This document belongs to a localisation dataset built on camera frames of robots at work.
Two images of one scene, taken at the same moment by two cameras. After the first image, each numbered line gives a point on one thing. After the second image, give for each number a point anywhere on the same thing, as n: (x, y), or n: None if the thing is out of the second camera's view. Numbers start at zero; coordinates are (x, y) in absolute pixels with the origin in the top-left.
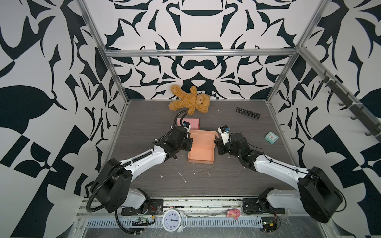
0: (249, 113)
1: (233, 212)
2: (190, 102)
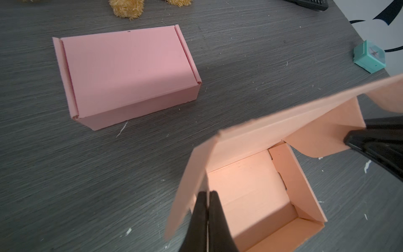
0: (321, 5)
1: None
2: (131, 9)
